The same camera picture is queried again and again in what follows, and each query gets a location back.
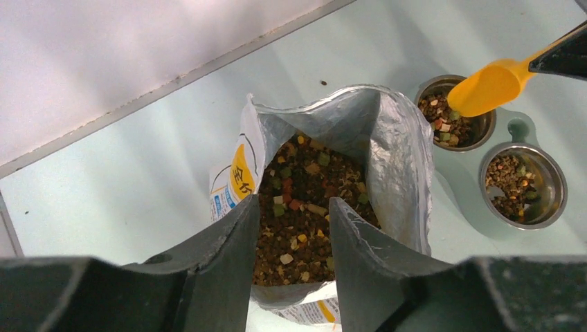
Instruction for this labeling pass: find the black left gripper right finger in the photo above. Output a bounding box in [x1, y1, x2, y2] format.
[329, 198, 586, 331]

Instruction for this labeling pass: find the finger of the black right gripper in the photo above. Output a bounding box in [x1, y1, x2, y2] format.
[528, 21, 586, 81]

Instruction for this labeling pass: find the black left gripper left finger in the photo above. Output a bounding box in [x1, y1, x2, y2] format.
[1, 195, 260, 331]

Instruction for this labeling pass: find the yellow plastic scoop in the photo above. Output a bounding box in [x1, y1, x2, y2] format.
[447, 38, 564, 118]

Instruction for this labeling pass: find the steel bowl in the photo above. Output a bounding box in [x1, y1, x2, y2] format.
[479, 142, 568, 230]
[413, 75, 496, 152]

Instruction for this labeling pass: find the colourful pet food bag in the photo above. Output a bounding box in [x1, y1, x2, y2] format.
[210, 85, 433, 326]

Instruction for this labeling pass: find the brown pet food kibble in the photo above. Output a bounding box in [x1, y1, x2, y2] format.
[253, 133, 380, 286]

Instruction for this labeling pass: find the kibble in near bowl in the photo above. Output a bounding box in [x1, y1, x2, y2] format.
[485, 155, 540, 224]

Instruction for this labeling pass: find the kibble in bowl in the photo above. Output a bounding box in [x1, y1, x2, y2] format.
[485, 155, 540, 224]
[417, 93, 473, 147]

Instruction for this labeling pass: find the kibble in far bowl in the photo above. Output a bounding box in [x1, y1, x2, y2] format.
[417, 93, 473, 147]

